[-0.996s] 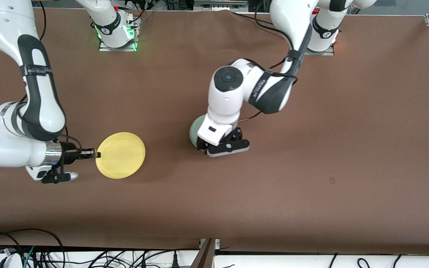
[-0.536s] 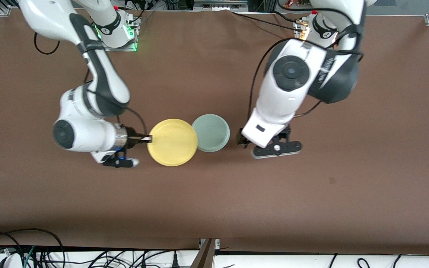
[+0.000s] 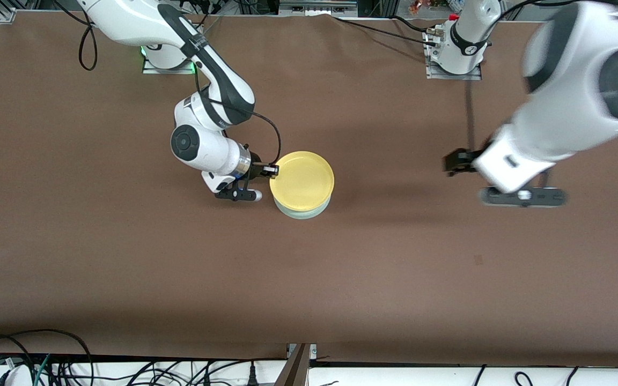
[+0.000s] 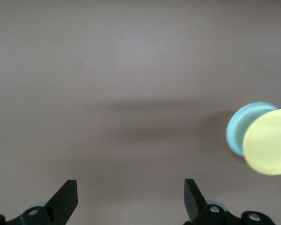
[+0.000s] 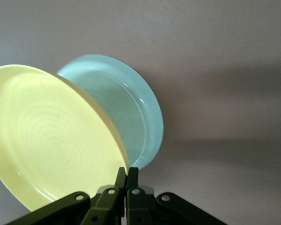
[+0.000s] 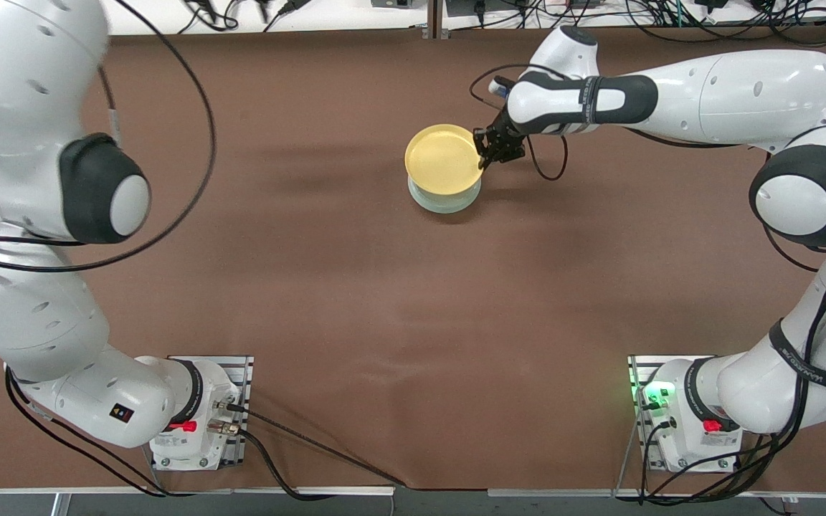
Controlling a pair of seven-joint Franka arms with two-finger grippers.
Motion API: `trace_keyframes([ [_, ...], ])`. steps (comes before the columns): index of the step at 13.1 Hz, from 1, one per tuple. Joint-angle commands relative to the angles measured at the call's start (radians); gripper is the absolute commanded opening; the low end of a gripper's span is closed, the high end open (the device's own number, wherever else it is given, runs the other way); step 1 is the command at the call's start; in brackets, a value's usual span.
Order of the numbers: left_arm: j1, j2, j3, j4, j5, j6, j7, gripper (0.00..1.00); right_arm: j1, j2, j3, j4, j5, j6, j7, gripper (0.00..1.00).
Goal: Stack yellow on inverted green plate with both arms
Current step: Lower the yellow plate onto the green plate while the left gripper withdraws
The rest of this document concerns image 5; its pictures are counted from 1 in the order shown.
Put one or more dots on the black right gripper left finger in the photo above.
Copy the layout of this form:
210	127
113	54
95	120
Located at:
103	211

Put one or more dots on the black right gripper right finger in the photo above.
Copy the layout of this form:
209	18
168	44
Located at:
142	211

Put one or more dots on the yellow round plate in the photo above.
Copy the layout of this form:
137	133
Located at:
49	140

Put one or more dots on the pale green round plate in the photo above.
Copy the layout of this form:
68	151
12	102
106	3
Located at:
131	112

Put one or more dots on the brown table cover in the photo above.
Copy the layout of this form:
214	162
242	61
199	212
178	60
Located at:
201	47

